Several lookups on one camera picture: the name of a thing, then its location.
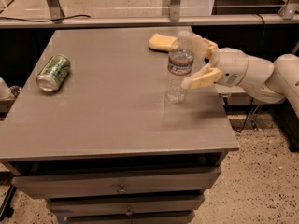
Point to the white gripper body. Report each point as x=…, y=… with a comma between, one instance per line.
x=233, y=66

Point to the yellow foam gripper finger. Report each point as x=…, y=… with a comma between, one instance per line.
x=205, y=77
x=203, y=48

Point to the clear plastic water bottle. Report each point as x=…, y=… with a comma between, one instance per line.
x=180, y=61

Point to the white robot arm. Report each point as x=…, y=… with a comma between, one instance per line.
x=261, y=79

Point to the yellow sponge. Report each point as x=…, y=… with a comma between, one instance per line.
x=161, y=42

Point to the grey drawer cabinet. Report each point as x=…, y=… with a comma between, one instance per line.
x=107, y=148

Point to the green aluminium soda can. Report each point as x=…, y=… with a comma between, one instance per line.
x=53, y=74

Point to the white object at left edge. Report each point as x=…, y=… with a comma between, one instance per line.
x=7, y=92

